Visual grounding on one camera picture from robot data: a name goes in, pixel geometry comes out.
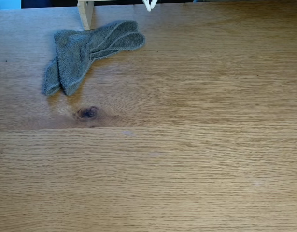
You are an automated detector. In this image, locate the light wooden stand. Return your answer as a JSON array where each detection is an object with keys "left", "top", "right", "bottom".
[{"left": 77, "top": 0, "right": 144, "bottom": 31}]

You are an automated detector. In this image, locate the grey terry cloth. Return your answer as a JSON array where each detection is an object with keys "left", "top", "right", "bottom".
[{"left": 43, "top": 20, "right": 146, "bottom": 96}]

